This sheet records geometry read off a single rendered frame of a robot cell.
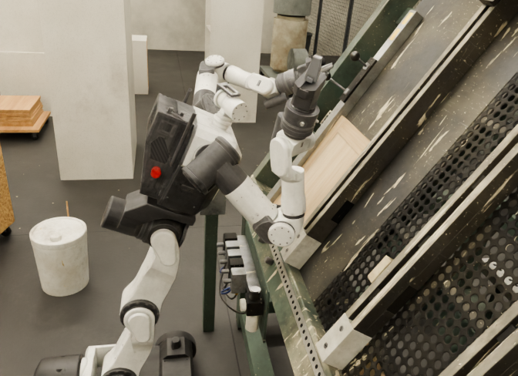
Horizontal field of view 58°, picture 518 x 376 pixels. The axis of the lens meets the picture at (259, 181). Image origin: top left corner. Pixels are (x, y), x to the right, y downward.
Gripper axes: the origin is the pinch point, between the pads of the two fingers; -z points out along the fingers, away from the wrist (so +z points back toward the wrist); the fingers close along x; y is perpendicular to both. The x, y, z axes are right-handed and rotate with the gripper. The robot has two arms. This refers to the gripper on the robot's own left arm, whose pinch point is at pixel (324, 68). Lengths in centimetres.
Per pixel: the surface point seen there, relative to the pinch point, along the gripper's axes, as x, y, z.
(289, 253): 49, 41, 26
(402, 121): 21.1, 30.5, -21.8
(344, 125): 23.1, -1.2, 1.2
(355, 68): 8.4, -34.5, -5.9
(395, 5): -9.5, -39.0, -29.0
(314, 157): 31.5, 0.0, 16.6
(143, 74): -49, -399, 306
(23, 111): -55, -197, 329
